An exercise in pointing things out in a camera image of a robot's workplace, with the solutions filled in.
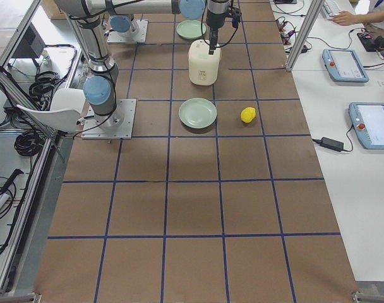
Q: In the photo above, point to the aluminium frame post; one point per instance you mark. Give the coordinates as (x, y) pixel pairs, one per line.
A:
(309, 20)

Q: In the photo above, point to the person's hand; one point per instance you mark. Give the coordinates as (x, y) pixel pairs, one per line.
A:
(345, 18)

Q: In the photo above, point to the white rice cooker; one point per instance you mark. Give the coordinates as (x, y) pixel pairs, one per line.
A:
(203, 67)

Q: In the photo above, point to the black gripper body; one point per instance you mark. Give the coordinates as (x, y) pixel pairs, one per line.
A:
(215, 19)

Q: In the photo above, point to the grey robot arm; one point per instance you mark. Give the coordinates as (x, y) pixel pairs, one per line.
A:
(124, 24)
(100, 88)

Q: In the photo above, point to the blue teach pendant near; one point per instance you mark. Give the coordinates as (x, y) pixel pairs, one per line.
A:
(368, 121)

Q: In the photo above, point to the blue teach pendant far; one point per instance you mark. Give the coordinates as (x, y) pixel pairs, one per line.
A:
(344, 66)

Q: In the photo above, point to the black monitor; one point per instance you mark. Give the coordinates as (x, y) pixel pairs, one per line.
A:
(30, 46)

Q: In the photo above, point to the person's forearm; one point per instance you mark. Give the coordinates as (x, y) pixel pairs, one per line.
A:
(375, 17)

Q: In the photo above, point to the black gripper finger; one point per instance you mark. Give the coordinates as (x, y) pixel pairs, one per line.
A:
(213, 37)

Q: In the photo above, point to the cardboard box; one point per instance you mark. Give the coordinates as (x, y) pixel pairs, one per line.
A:
(52, 11)

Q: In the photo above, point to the blue teach pendant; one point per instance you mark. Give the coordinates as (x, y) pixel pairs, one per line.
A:
(368, 121)
(344, 66)

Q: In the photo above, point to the green plate near arm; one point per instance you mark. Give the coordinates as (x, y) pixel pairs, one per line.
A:
(191, 29)
(197, 113)

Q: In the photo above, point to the white chair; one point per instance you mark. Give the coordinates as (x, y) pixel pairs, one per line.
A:
(65, 110)

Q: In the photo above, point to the yellow toy pepper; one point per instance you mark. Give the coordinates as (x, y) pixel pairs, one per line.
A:
(248, 114)

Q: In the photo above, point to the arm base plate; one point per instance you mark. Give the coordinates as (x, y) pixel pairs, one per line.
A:
(118, 126)
(139, 38)

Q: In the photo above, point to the white keyboard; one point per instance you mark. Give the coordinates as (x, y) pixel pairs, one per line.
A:
(330, 9)

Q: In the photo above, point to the black power adapter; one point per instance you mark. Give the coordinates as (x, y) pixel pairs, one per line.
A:
(331, 144)

